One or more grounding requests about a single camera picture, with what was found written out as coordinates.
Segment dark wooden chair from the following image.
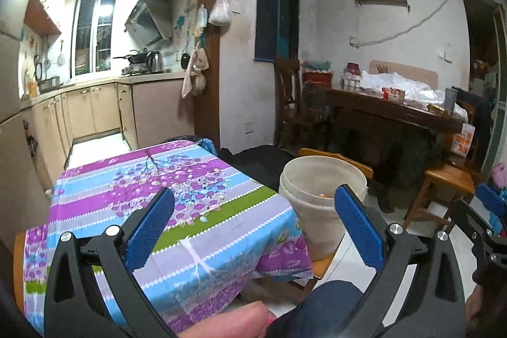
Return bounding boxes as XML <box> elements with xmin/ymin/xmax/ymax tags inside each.
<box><xmin>273</xmin><ymin>56</ymin><xmax>304</xmax><ymax>149</ymax></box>

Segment black wok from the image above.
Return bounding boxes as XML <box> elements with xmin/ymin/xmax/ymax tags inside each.
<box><xmin>113</xmin><ymin>50</ymin><xmax>150</xmax><ymax>64</ymax></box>

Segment white plastic sheet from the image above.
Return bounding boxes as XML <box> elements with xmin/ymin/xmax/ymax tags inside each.
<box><xmin>358</xmin><ymin>71</ymin><xmax>469</xmax><ymax>114</ymax></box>

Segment orange white bag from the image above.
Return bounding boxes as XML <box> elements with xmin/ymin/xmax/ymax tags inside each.
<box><xmin>452</xmin><ymin>122</ymin><xmax>476</xmax><ymax>159</ymax></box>

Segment steel range hood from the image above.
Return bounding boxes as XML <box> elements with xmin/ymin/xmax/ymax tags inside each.
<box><xmin>125</xmin><ymin>1</ymin><xmax>173</xmax><ymax>46</ymax></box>

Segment wooden board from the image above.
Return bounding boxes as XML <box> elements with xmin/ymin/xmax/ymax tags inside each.
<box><xmin>368</xmin><ymin>60</ymin><xmax>439</xmax><ymax>89</ymax></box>

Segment wall cable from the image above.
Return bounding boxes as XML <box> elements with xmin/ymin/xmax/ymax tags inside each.
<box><xmin>349</xmin><ymin>0</ymin><xmax>462</xmax><ymax>48</ymax></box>

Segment dark wooden table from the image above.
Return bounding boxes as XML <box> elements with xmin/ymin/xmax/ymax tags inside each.
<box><xmin>325</xmin><ymin>86</ymin><xmax>465</xmax><ymax>213</ymax></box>

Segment white plastic bucket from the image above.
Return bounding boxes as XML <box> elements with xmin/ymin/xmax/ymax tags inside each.
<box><xmin>279</xmin><ymin>156</ymin><xmax>369</xmax><ymax>262</ymax></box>

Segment hanging beige cloths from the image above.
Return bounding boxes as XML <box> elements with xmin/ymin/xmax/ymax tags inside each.
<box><xmin>181</xmin><ymin>47</ymin><xmax>210</xmax><ymax>99</ymax></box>

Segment person's left hand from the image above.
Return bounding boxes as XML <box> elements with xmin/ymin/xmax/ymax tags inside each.
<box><xmin>176</xmin><ymin>300</ymin><xmax>277</xmax><ymax>338</ymax></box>

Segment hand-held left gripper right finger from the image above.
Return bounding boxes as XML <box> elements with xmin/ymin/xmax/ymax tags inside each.
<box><xmin>334</xmin><ymin>184</ymin><xmax>467</xmax><ymax>338</ymax></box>

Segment red basket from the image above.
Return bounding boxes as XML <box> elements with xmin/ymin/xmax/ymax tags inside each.
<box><xmin>303</xmin><ymin>71</ymin><xmax>334</xmax><ymax>87</ymax></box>

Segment blue black plastic bag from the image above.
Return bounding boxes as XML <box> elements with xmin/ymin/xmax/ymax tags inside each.
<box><xmin>164</xmin><ymin>136</ymin><xmax>220</xmax><ymax>157</ymax></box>

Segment pink object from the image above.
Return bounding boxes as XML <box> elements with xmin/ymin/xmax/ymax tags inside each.
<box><xmin>489</xmin><ymin>162</ymin><xmax>507</xmax><ymax>189</ymax></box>

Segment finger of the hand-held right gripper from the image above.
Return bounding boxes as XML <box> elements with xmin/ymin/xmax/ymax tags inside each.
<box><xmin>452</xmin><ymin>199</ymin><xmax>496</xmax><ymax>248</ymax></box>
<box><xmin>476</xmin><ymin>183</ymin><xmax>507</xmax><ymax>236</ymax></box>

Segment yellow wooden stool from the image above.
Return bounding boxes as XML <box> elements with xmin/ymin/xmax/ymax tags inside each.
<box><xmin>291</xmin><ymin>148</ymin><xmax>375</xmax><ymax>283</ymax></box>

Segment small red boxes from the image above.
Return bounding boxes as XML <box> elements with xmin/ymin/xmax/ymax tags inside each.
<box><xmin>381</xmin><ymin>86</ymin><xmax>405</xmax><ymax>101</ymax></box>

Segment floral striped tablecloth table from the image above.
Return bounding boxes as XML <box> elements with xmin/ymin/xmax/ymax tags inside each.
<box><xmin>24</xmin><ymin>140</ymin><xmax>314</xmax><ymax>337</ymax></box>

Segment hanging white plastic bag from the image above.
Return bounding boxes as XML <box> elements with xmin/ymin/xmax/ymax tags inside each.
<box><xmin>209</xmin><ymin>0</ymin><xmax>233</xmax><ymax>27</ymax></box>

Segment grey cooking pot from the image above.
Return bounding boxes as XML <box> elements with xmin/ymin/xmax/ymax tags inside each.
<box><xmin>37</xmin><ymin>76</ymin><xmax>60</xmax><ymax>93</ymax></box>

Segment hanging blue white bag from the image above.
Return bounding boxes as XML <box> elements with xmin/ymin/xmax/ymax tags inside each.
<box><xmin>195</xmin><ymin>4</ymin><xmax>209</xmax><ymax>38</ymax></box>

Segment light wooden chair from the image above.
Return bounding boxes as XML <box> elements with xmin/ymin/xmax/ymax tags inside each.
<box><xmin>404</xmin><ymin>160</ymin><xmax>482</xmax><ymax>233</ymax></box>

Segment gas stove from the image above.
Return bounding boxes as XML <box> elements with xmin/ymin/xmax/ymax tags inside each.
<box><xmin>121</xmin><ymin>63</ymin><xmax>150</xmax><ymax>77</ymax></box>

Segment beige kitchen floor cabinets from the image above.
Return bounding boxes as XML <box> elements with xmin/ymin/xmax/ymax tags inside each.
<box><xmin>20</xmin><ymin>79</ymin><xmax>187</xmax><ymax>173</ymax></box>

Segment kitchen window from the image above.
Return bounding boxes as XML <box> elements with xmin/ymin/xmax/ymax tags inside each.
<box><xmin>71</xmin><ymin>0</ymin><xmax>120</xmax><ymax>78</ymax></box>

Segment person's right hand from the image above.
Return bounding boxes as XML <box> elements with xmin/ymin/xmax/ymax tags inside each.
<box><xmin>465</xmin><ymin>283</ymin><xmax>507</xmax><ymax>338</ymax></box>

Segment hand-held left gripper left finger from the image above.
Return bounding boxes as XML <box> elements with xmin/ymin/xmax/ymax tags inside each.
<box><xmin>43</xmin><ymin>188</ymin><xmax>177</xmax><ymax>338</ymax></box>

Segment dark window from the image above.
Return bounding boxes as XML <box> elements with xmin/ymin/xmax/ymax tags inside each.
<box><xmin>253</xmin><ymin>0</ymin><xmax>300</xmax><ymax>64</ymax></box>

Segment person's leg in jeans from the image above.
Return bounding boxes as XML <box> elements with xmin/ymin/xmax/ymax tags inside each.
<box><xmin>263</xmin><ymin>280</ymin><xmax>365</xmax><ymax>338</ymax></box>

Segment steel kettle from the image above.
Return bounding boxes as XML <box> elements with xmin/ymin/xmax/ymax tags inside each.
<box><xmin>146</xmin><ymin>51</ymin><xmax>164</xmax><ymax>73</ymax></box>

